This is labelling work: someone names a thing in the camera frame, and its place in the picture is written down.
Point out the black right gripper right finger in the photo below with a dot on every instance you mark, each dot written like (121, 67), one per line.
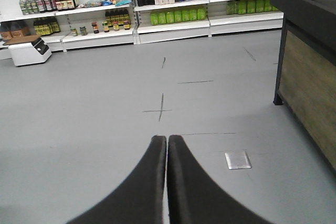
(194, 197)

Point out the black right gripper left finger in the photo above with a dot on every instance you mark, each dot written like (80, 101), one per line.
(139, 198)

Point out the silver floor socket plate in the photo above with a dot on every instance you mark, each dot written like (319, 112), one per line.
(237, 160)

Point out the black wooden display stand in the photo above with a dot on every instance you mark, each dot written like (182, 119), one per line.
(305, 80)

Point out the white box appliance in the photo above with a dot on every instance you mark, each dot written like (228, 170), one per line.
(28, 50)

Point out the white supermarket shelf unit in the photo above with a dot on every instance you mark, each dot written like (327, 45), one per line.
(94, 23)

